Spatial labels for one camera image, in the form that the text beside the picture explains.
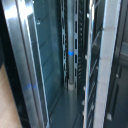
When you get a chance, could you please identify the metal rack rails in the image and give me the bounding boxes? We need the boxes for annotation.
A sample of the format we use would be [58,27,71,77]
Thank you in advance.
[0,0,50,128]

